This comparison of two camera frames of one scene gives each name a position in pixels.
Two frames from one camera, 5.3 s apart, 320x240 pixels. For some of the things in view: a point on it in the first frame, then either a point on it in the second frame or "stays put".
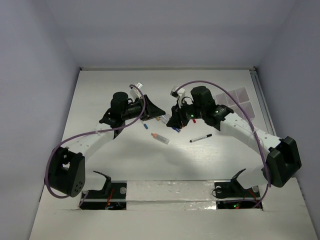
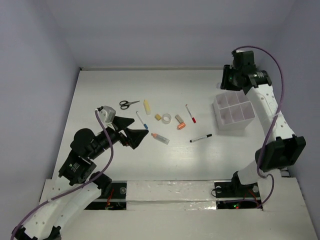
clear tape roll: x=165 y=118 stays put
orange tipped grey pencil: x=160 y=138 stays put
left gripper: x=150 y=111 -> x=133 y=137
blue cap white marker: x=145 y=125 stays put
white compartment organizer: x=242 y=95 stays put
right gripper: x=177 y=116 -> x=226 y=85
